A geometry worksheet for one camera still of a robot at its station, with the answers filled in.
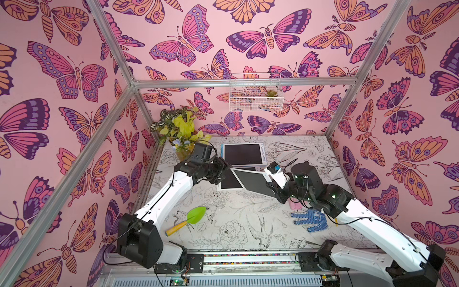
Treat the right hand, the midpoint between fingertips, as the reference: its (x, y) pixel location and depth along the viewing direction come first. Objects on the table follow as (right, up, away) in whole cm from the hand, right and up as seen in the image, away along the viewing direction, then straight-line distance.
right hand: (269, 180), depth 71 cm
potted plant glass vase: (-43, +25, +21) cm, 54 cm away
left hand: (-14, +4, +9) cm, 17 cm away
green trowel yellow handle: (-33, -20, +16) cm, 42 cm away
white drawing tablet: (-15, -4, +16) cm, 23 cm away
